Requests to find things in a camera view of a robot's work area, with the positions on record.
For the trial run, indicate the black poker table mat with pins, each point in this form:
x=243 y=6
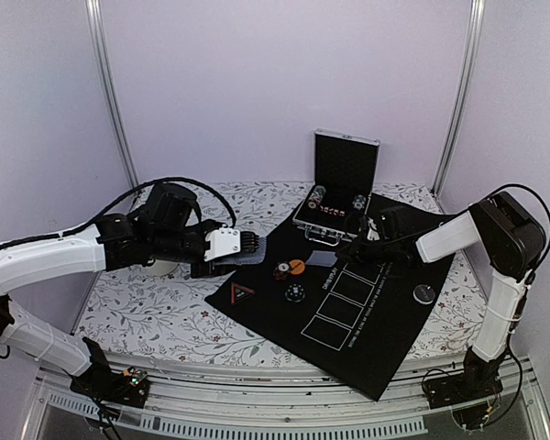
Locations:
x=356 y=323

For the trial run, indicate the black white dealer button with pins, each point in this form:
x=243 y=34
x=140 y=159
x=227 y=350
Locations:
x=424 y=294

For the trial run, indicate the orange big blind button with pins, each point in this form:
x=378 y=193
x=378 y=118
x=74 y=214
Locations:
x=297 y=267

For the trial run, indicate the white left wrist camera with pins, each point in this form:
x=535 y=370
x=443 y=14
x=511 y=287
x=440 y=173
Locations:
x=222 y=242

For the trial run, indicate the black and green chip stack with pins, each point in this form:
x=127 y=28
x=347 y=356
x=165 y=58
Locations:
x=295 y=293

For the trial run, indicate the green blue black chip row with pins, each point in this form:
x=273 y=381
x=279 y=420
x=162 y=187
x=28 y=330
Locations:
x=359 y=202

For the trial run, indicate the triangular all in button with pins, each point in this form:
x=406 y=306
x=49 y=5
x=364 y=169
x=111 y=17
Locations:
x=239 y=293

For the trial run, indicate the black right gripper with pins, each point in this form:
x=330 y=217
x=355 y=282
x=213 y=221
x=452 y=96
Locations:
x=355 y=248

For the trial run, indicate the left aluminium frame post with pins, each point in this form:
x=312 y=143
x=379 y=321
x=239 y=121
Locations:
x=97 y=32

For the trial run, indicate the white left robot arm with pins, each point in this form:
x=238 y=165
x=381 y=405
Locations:
x=31 y=211

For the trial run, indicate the aluminium poker chip case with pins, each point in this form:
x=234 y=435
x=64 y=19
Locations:
x=345 y=165

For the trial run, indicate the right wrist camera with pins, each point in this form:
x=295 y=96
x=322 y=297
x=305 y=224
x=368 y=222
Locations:
x=367 y=230

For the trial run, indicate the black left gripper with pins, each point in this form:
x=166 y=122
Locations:
x=203 y=272

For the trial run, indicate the right aluminium frame post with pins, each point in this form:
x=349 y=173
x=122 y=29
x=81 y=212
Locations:
x=471 y=49

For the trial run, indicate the cream cylindrical cup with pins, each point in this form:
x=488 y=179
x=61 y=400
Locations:
x=162 y=268

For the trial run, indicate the orange black chip stack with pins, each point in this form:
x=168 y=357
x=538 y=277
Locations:
x=282 y=271

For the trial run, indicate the blue playing card deck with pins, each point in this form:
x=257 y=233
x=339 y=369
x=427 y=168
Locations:
x=241 y=259

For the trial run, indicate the aluminium frame post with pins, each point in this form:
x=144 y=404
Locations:
x=471 y=49
x=97 y=32

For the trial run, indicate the red dice row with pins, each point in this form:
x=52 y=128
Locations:
x=332 y=211

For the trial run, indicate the front aluminium rail base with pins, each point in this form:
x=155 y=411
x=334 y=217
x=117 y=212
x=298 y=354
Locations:
x=204 y=401

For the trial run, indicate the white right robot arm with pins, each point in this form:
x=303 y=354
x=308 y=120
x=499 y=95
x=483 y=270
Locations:
x=516 y=245

